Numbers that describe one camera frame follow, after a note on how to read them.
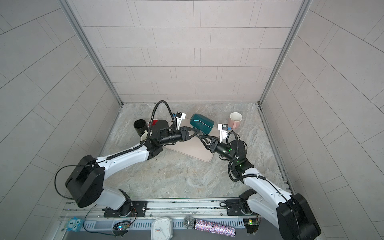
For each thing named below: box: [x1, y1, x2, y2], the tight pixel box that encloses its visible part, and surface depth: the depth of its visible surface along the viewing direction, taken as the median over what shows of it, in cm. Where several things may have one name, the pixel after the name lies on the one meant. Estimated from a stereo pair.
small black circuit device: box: [243, 215, 262, 234], surface depth 70 cm
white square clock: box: [150, 217, 173, 240], surface depth 64 cm
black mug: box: [133, 119, 149, 137], surface depth 95 cm
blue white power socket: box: [66, 216, 84, 232], surface depth 67 cm
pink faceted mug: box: [228, 112, 243, 130], surface depth 98 cm
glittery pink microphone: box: [183, 216, 236, 237], surface depth 65 cm
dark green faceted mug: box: [189, 113, 215, 135], surface depth 72 cm
